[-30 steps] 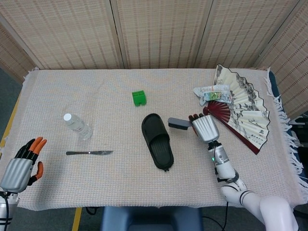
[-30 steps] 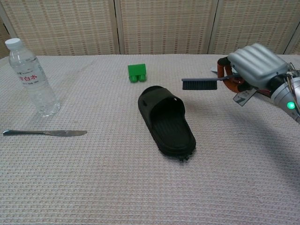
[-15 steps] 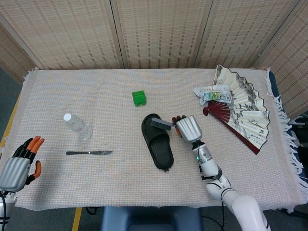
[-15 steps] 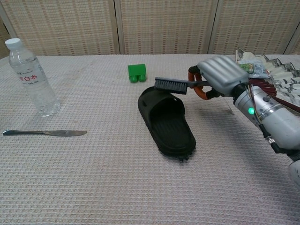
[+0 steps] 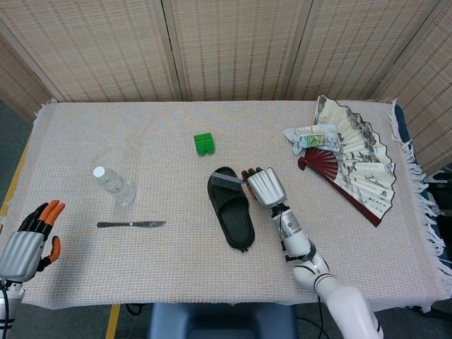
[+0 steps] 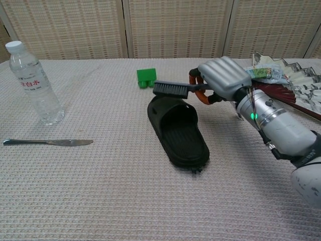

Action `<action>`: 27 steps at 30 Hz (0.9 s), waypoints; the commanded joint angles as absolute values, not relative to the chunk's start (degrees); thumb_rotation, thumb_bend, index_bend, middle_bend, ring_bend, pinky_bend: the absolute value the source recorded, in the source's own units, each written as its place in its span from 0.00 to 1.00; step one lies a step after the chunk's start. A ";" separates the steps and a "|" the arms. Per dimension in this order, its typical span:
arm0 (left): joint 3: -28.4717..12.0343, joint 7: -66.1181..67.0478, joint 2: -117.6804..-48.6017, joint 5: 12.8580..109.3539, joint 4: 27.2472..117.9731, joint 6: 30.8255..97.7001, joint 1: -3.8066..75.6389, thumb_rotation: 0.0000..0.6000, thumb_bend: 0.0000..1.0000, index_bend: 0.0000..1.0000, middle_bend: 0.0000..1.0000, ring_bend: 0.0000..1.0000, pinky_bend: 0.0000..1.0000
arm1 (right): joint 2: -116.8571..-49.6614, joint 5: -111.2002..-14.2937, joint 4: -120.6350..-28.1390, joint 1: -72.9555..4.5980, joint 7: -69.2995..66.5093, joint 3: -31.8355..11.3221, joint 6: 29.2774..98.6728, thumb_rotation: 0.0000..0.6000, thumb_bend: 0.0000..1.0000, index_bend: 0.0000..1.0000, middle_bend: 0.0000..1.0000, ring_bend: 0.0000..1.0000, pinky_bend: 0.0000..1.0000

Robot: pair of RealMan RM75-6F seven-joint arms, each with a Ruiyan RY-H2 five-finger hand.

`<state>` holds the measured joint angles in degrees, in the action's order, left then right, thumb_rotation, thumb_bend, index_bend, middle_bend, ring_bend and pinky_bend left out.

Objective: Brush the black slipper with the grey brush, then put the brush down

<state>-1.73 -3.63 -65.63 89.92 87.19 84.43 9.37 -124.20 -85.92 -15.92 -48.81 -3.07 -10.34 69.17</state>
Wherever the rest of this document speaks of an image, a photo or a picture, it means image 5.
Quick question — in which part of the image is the crumpled snack packet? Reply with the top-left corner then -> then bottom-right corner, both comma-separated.
282,124 -> 341,155

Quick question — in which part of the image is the woven beige tablecloth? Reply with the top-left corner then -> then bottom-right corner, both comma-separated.
0,98 -> 452,314

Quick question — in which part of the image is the clear plastic water bottle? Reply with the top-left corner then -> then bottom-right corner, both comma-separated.
93,166 -> 137,207

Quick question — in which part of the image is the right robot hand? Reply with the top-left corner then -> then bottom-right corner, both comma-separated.
241,167 -> 287,209

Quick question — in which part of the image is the green plastic block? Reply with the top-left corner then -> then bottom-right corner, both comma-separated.
193,131 -> 216,157

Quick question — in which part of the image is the paper folding fan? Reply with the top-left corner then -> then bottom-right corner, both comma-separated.
297,94 -> 396,227

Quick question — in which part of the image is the metal table knife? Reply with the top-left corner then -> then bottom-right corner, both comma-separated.
96,220 -> 167,229

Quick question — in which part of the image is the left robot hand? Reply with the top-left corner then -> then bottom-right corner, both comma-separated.
0,199 -> 66,283

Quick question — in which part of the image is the bamboo folding screen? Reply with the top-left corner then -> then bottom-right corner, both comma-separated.
0,0 -> 452,174

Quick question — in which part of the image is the black slipper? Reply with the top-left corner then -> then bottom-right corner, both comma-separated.
207,166 -> 256,253

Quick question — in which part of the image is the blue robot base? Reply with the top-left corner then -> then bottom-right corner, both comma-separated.
147,302 -> 298,339

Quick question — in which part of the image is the grey brush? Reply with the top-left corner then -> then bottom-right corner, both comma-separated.
210,172 -> 249,192

